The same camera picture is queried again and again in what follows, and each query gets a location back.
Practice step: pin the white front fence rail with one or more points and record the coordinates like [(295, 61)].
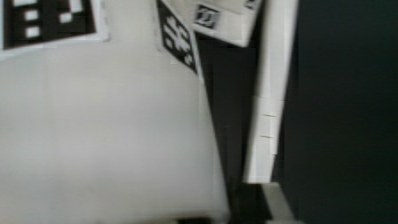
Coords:
[(277, 34)]

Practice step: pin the white lamp base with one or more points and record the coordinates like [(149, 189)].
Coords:
[(223, 18)]

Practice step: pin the white lamp shade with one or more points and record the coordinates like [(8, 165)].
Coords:
[(108, 157)]

